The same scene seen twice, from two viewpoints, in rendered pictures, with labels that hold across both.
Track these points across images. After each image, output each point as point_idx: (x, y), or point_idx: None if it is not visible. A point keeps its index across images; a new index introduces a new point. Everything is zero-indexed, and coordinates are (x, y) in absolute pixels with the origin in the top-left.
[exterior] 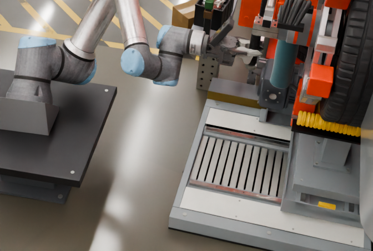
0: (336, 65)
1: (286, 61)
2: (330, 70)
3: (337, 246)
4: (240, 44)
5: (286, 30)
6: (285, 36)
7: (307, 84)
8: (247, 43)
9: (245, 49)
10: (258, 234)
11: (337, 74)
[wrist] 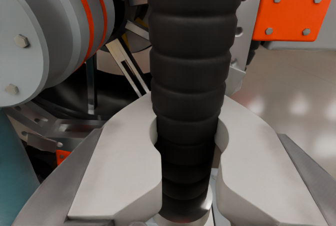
0: (95, 79)
1: (25, 165)
2: None
3: (215, 192)
4: (139, 220)
5: (66, 19)
6: (70, 51)
7: (290, 31)
8: (150, 142)
9: (256, 147)
10: None
11: None
